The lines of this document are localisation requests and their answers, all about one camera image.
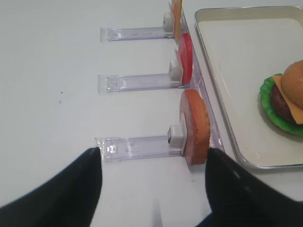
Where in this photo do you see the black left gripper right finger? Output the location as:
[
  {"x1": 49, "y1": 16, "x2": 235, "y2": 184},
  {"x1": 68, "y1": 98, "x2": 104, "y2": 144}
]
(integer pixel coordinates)
[{"x1": 200, "y1": 148, "x2": 303, "y2": 227}]

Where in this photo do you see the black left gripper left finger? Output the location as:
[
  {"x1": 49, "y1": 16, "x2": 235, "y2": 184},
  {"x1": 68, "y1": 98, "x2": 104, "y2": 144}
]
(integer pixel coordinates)
[{"x1": 0, "y1": 148, "x2": 102, "y2": 227}]

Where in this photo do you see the bun top slice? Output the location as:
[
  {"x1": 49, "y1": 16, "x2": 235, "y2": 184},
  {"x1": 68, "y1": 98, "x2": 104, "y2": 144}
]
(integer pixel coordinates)
[{"x1": 281, "y1": 60, "x2": 303, "y2": 109}]

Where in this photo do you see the bun slice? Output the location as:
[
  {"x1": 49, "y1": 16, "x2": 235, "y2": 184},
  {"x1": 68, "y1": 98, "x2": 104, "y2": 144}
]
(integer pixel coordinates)
[
  {"x1": 281, "y1": 60, "x2": 303, "y2": 109},
  {"x1": 179, "y1": 89, "x2": 211, "y2": 165}
]

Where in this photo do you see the meat patty on tray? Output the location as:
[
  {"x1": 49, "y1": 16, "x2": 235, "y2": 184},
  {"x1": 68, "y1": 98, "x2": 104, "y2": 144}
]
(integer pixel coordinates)
[{"x1": 270, "y1": 83, "x2": 297, "y2": 125}]

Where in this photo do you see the cheese slice on burger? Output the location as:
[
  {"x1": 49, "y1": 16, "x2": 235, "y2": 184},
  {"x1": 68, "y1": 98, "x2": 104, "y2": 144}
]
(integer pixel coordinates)
[{"x1": 272, "y1": 74, "x2": 303, "y2": 125}]

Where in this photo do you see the lettuce on tray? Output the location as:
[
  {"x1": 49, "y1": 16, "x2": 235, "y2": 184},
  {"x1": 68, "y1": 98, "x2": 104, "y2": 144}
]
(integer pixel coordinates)
[{"x1": 259, "y1": 73, "x2": 303, "y2": 137}]

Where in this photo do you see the red tomato slice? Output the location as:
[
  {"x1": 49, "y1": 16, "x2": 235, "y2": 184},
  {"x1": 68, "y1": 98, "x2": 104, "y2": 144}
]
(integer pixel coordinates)
[{"x1": 178, "y1": 32, "x2": 193, "y2": 85}]

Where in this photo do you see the cheese slice standing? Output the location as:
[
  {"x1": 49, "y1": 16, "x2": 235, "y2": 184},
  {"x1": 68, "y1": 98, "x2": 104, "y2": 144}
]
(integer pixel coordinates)
[{"x1": 170, "y1": 0, "x2": 183, "y2": 42}]

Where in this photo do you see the clear long strip left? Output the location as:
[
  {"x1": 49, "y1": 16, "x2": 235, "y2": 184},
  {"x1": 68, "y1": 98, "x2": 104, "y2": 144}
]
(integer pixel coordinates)
[{"x1": 181, "y1": 9, "x2": 224, "y2": 152}]

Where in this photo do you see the bun slice left side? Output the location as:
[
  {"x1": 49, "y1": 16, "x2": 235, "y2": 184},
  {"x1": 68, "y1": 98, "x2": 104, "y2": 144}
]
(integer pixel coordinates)
[{"x1": 179, "y1": 89, "x2": 211, "y2": 165}]

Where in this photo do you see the white metal tray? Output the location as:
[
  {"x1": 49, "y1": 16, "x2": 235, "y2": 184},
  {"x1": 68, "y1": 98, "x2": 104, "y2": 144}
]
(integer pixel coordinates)
[{"x1": 195, "y1": 6, "x2": 303, "y2": 169}]

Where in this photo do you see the clear rail left bun holder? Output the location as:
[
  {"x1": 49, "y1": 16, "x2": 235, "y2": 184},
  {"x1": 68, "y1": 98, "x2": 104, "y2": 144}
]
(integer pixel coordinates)
[{"x1": 94, "y1": 124, "x2": 187, "y2": 162}]

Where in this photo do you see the clear rail tomato holder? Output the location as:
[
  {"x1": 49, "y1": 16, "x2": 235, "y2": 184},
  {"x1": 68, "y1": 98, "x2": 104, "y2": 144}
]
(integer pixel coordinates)
[{"x1": 97, "y1": 59, "x2": 188, "y2": 95}]

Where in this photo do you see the clear rail cheese holder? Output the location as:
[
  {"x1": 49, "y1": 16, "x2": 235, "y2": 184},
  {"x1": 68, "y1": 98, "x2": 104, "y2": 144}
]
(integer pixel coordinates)
[{"x1": 100, "y1": 12, "x2": 175, "y2": 42}]

